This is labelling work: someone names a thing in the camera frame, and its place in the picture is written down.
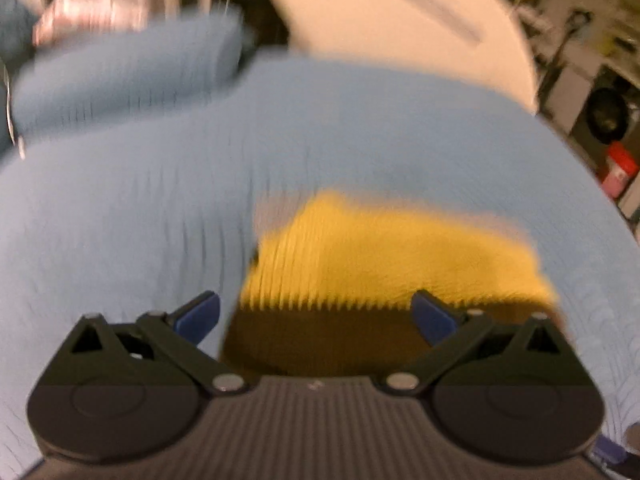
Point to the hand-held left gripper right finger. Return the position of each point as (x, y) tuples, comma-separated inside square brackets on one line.
[(432, 317)]

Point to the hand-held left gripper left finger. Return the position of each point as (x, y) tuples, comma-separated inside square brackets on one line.
[(200, 316)]

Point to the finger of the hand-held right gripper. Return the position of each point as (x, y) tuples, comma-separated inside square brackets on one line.
[(609, 450)]

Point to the yellow brown grey striped sweater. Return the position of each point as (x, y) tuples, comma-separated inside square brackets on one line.
[(375, 250)]

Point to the blue quilted bedspread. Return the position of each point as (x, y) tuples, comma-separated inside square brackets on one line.
[(375, 135)]

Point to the red plastic bucket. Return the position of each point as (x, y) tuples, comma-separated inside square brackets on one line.
[(620, 167)]

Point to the white chest appliance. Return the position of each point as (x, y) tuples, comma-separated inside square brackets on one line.
[(557, 95)]

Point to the blue quilted pillow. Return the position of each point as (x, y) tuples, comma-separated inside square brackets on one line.
[(125, 70)]

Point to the front-loading washing machine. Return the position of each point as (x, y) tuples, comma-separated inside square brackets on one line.
[(607, 110)]

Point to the white bed end board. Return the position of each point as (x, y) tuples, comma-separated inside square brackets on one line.
[(410, 25)]

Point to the white printed sack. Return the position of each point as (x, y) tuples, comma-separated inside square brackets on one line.
[(75, 20)]

